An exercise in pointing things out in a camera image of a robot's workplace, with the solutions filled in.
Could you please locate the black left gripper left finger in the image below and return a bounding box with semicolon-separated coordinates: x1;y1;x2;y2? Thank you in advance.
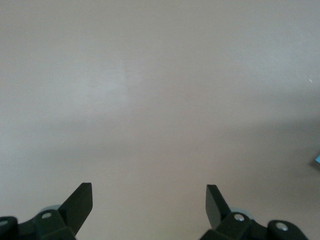
0;182;94;240

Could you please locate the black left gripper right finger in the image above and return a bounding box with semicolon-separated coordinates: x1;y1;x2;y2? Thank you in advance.
199;184;309;240

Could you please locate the brown table cloth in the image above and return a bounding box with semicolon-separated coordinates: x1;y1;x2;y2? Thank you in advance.
0;0;320;240

